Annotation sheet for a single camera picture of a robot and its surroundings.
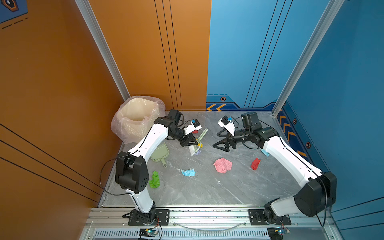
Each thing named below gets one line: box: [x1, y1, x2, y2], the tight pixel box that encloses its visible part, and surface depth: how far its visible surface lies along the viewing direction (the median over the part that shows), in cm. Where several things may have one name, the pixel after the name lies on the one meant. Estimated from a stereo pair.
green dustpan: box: [150, 142, 170, 168], surface depth 97 cm
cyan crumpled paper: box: [181, 169, 196, 176], surface depth 89 cm
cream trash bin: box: [111, 95, 166, 144], surface depth 86 cm
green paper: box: [149, 171, 161, 189], surface depth 87 cm
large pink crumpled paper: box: [213, 157, 233, 174], surface depth 91 cm
